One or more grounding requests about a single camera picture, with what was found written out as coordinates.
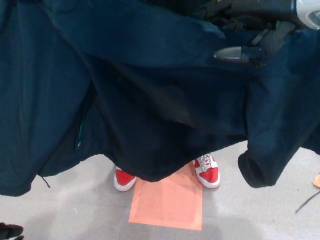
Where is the robot left black hand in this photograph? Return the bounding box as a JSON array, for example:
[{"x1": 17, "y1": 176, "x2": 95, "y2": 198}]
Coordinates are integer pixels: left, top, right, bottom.
[{"x1": 203, "y1": 0, "x2": 305, "y2": 69}]

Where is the red white right sneaker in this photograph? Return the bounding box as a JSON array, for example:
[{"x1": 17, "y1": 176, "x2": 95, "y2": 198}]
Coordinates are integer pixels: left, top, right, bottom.
[{"x1": 113, "y1": 167, "x2": 138, "y2": 193}]

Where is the robot right black hand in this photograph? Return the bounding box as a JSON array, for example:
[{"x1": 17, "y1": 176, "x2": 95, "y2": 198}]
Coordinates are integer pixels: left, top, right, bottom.
[{"x1": 0, "y1": 223, "x2": 25, "y2": 240}]

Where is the red white sneaker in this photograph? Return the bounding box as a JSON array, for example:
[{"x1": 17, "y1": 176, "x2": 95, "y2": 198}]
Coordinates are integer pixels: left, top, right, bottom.
[
  {"x1": 192, "y1": 152, "x2": 221, "y2": 189},
  {"x1": 113, "y1": 167, "x2": 138, "y2": 193}
]

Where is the orange floor tape square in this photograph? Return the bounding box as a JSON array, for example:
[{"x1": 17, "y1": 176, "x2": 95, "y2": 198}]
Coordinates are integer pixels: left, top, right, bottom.
[{"x1": 127, "y1": 171, "x2": 203, "y2": 231}]

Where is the red white left sneaker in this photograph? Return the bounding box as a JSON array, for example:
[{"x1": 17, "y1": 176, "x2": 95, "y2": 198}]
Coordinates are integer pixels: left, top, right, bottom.
[{"x1": 192, "y1": 152, "x2": 221, "y2": 189}]

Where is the dark teal coat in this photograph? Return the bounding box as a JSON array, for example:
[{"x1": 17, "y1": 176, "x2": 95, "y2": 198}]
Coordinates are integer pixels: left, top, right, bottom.
[{"x1": 0, "y1": 0, "x2": 320, "y2": 197}]

